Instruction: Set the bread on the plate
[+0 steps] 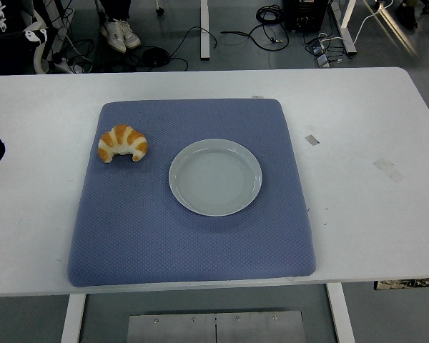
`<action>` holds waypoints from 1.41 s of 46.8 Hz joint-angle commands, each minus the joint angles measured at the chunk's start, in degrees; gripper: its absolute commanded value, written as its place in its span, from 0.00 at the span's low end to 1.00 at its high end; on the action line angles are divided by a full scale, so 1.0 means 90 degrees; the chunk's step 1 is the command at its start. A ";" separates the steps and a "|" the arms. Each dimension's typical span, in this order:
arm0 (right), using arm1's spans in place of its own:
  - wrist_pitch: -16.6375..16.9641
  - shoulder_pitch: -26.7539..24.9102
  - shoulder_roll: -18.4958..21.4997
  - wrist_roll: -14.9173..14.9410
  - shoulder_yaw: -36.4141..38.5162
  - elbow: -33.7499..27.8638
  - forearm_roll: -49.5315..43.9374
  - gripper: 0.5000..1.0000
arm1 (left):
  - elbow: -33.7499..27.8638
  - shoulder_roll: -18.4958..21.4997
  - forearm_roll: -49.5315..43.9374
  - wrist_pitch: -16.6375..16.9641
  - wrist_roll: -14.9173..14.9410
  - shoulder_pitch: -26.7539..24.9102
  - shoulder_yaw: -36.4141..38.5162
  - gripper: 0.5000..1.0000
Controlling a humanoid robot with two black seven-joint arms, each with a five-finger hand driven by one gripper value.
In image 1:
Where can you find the person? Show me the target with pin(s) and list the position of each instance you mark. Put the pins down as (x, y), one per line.
(409, 16)
(118, 30)

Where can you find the blue quilted mat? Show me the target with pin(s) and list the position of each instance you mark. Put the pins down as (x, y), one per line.
(164, 243)

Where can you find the small grey tape tab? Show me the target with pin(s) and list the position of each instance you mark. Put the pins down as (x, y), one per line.
(257, 96)

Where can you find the white table leg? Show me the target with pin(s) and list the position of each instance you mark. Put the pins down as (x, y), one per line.
(341, 314)
(73, 318)

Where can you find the black caster wheel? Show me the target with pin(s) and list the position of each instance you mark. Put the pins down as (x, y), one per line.
(160, 11)

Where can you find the grey power adapter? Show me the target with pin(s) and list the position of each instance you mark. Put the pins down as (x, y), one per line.
(322, 61)

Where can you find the grey tape piece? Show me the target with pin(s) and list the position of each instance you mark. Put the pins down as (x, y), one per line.
(312, 140)

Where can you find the white desk leg with foot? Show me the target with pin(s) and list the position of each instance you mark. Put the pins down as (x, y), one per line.
(347, 32)
(204, 32)

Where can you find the golden croissant bread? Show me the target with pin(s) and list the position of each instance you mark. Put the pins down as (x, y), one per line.
(123, 139)

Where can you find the white office chair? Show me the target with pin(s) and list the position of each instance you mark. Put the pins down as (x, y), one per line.
(39, 53)

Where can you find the pale grey round plate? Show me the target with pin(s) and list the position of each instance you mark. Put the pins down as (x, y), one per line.
(214, 178)

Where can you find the black equipment box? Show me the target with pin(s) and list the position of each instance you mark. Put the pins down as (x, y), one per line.
(304, 14)

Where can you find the clear tape strip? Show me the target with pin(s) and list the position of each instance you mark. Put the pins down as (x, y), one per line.
(388, 170)

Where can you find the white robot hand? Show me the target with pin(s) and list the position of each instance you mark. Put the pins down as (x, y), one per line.
(21, 40)

